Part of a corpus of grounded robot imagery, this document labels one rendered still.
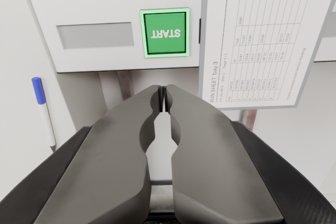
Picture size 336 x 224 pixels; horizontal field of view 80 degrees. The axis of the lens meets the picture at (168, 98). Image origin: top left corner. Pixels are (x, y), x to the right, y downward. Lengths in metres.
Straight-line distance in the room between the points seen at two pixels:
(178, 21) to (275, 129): 0.42
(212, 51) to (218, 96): 0.07
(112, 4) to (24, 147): 0.28
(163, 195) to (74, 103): 0.38
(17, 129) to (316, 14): 0.44
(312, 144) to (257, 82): 0.40
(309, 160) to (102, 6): 0.65
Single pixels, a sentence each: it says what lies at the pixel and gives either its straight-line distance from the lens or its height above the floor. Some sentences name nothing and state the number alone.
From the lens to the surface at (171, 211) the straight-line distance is 0.72.
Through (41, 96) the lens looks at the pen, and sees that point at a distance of 0.33.
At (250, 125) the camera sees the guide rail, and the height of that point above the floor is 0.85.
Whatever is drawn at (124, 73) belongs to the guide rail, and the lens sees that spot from 0.41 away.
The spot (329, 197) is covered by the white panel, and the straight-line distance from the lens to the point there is 0.89.
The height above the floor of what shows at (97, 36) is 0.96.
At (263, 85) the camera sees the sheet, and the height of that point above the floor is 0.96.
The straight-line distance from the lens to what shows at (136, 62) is 0.27.
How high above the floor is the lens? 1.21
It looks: 58 degrees down
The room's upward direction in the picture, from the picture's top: 180 degrees clockwise
